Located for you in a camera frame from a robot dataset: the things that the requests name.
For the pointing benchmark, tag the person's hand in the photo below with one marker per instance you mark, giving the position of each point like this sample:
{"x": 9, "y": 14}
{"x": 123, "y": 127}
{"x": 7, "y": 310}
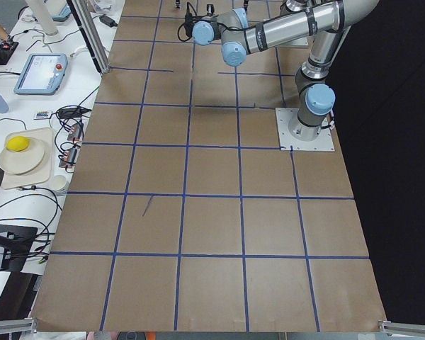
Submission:
{"x": 5, "y": 36}

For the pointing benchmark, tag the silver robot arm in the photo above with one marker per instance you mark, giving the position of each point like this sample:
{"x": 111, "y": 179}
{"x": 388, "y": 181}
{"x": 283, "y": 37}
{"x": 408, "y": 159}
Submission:
{"x": 327, "y": 22}

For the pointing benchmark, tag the black controller device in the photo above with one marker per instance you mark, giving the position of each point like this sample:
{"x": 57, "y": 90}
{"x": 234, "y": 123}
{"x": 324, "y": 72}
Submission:
{"x": 6, "y": 53}

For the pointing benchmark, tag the white cylinder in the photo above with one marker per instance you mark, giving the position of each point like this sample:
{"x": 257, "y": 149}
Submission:
{"x": 43, "y": 16}

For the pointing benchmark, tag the blue teach pendant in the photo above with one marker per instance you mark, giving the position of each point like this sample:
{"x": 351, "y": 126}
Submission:
{"x": 58, "y": 9}
{"x": 42, "y": 74}

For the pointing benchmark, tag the small colourful card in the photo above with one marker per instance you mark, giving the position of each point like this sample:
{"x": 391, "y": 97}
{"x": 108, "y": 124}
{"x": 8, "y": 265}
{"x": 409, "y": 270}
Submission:
{"x": 43, "y": 115}

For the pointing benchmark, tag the black power adapter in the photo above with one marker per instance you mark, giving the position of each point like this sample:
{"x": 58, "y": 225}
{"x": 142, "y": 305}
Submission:
{"x": 108, "y": 21}

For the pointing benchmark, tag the yellow lemon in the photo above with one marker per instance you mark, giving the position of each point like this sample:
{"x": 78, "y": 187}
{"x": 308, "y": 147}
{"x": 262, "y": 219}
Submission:
{"x": 18, "y": 144}

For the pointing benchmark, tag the upper usb hub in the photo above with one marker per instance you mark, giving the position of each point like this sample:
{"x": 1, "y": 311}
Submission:
{"x": 76, "y": 132}

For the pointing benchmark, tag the usb hub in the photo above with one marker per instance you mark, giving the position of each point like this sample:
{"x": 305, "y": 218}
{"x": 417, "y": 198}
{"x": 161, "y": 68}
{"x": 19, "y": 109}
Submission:
{"x": 76, "y": 132}
{"x": 68, "y": 158}

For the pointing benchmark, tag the beige plate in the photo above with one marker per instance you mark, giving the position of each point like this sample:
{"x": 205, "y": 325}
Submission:
{"x": 22, "y": 162}

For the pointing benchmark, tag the lower usb hub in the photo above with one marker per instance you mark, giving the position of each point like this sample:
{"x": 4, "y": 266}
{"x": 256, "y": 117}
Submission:
{"x": 68, "y": 158}

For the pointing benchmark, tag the beige tray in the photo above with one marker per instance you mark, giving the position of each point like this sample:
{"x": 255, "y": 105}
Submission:
{"x": 43, "y": 171}

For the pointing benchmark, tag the white paper cup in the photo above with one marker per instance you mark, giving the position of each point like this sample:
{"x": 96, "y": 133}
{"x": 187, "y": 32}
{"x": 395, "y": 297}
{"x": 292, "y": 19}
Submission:
{"x": 59, "y": 184}

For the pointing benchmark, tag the aluminium frame post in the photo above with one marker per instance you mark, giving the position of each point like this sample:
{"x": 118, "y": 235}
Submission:
{"x": 90, "y": 34}

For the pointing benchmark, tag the black camera stand base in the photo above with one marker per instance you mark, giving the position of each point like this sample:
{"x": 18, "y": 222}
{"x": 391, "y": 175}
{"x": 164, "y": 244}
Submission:
{"x": 15, "y": 244}

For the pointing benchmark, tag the blue lit wrist camera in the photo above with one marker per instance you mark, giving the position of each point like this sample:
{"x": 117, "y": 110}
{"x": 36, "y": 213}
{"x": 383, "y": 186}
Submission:
{"x": 210, "y": 9}

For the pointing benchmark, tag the left bottom aluminium bracket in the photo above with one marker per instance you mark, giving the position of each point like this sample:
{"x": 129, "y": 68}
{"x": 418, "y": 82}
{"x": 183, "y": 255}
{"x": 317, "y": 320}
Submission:
{"x": 20, "y": 325}

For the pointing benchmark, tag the aluminium bracket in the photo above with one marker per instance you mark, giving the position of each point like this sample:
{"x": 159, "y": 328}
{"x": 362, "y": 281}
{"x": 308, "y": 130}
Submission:
{"x": 20, "y": 325}
{"x": 388, "y": 327}

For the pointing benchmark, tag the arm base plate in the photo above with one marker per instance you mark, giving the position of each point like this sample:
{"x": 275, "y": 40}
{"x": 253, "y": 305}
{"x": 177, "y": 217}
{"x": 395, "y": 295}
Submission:
{"x": 294, "y": 136}
{"x": 296, "y": 43}

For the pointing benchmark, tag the right bottom aluminium bracket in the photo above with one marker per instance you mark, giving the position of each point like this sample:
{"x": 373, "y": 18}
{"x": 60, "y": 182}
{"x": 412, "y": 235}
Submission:
{"x": 388, "y": 327}

